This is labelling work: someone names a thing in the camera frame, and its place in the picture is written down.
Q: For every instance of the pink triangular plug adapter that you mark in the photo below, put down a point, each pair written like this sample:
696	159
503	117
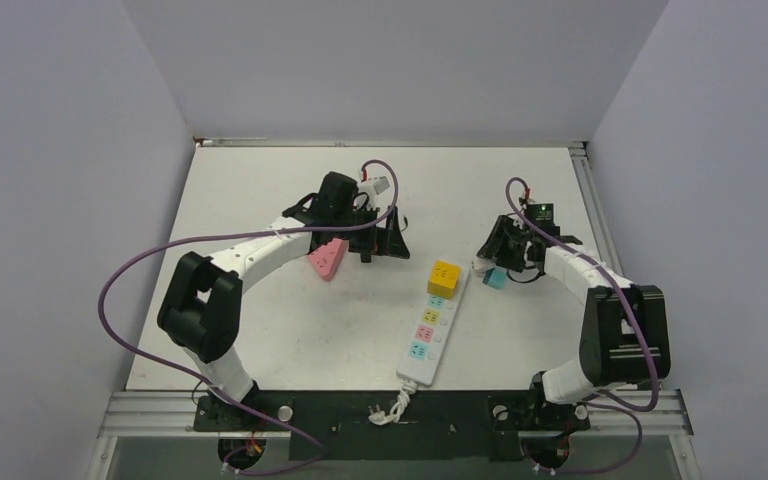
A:
326	259

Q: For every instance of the white power strip cord plug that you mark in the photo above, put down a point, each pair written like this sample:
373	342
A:
381	417

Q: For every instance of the white power strip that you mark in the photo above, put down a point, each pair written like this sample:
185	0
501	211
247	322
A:
428	339

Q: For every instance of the teal plug adapter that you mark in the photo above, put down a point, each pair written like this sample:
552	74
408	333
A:
495	278

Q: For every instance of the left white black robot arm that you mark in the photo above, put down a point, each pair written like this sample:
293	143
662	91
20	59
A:
201	309

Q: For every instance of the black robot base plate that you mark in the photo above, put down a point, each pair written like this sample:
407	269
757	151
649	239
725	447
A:
437	425

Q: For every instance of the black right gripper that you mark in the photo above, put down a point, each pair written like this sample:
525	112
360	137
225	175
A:
497	247

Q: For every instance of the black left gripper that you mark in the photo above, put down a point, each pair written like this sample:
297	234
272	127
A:
380	242

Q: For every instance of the yellow plug adapter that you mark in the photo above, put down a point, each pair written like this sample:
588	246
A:
443	280

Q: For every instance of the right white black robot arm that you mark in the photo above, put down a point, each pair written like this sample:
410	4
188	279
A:
624	335

